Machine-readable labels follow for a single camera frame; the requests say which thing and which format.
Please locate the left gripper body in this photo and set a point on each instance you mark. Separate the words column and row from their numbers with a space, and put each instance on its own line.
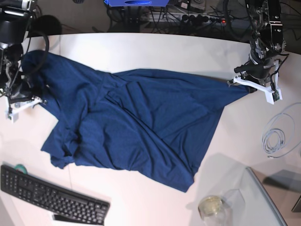
column 255, row 72

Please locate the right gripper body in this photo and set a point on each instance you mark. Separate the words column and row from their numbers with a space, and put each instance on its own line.
column 24, row 90

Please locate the dark blue t-shirt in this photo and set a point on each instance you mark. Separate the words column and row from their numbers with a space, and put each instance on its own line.
column 156, row 122

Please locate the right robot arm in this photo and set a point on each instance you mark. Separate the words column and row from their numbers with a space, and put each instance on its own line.
column 16, row 18

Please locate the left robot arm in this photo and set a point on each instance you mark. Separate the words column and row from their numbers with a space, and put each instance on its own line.
column 266, row 38

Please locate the green tape roll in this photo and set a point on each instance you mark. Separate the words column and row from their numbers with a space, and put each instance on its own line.
column 21, row 168

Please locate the blue box with hole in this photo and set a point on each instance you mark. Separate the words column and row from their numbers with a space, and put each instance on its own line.
column 121, row 3

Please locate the black computer keyboard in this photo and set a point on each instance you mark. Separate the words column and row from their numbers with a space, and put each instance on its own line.
column 66, row 203

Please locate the clear glass jar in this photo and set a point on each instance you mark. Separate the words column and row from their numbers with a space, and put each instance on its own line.
column 213, row 211

